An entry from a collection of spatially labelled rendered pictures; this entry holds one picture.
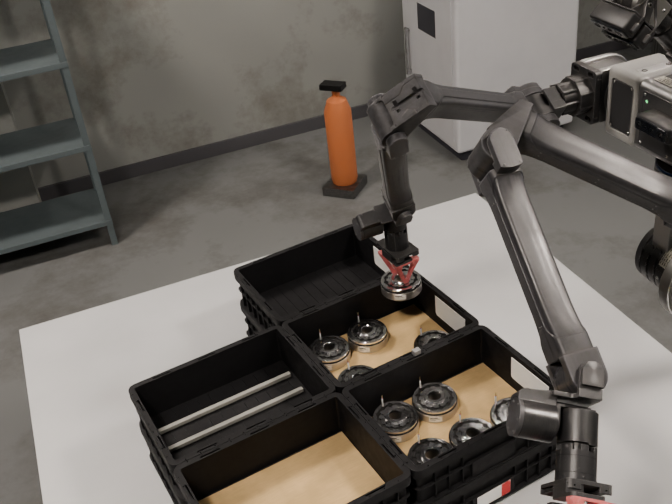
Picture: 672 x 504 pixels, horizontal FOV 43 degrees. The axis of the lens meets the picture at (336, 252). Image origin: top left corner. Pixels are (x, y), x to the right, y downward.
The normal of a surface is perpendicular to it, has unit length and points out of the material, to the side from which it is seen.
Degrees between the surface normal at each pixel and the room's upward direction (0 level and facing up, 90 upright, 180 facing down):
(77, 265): 0
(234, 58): 90
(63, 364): 0
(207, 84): 90
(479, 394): 0
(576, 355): 38
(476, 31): 90
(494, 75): 90
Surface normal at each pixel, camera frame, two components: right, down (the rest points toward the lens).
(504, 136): 0.15, -0.36
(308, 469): -0.10, -0.84
